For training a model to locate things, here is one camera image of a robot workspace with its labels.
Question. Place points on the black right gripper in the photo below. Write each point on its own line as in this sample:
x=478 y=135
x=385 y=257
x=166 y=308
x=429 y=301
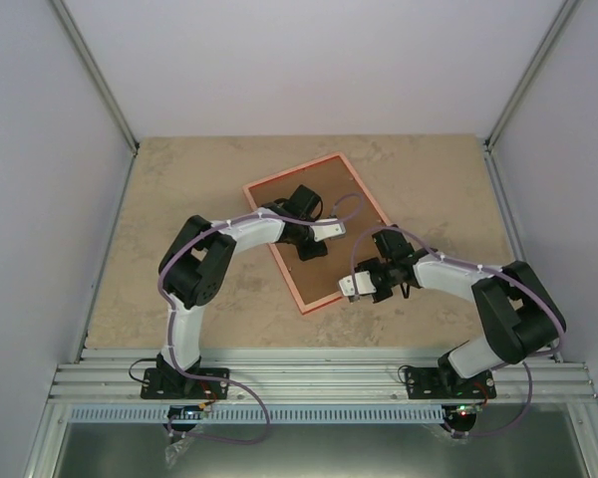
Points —
x=368 y=264

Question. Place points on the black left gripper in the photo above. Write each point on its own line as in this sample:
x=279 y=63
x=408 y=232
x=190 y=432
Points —
x=312 y=253

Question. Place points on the red wooden picture frame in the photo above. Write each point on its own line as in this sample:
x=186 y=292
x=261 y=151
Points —
x=289 y=279

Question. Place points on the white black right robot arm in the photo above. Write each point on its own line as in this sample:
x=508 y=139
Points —
x=517 y=315

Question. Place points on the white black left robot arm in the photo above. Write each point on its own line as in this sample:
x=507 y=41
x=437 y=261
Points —
x=194 y=266

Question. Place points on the clear plastic bag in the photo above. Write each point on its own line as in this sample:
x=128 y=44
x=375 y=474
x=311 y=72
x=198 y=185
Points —
x=176 y=448

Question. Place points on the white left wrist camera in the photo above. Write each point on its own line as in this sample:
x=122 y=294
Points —
x=327 y=229

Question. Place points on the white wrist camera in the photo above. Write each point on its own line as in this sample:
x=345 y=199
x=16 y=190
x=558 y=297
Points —
x=358 y=286
x=327 y=229

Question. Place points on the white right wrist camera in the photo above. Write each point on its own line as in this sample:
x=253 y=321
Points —
x=358 y=286

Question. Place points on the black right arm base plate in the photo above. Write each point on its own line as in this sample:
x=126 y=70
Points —
x=434 y=383

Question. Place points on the grey slotted cable duct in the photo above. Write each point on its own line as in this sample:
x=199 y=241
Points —
x=254 y=414

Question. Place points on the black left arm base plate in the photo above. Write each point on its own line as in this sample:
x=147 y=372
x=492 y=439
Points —
x=204 y=386

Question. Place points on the aluminium rail platform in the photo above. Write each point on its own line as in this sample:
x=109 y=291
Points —
x=316 y=376

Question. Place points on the aluminium corner post right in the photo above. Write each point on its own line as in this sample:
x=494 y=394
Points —
x=538 y=60

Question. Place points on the aluminium corner post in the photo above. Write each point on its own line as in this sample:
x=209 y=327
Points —
x=538 y=60
x=94 y=72

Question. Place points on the aluminium corner post left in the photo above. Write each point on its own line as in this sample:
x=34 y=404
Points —
x=94 y=72

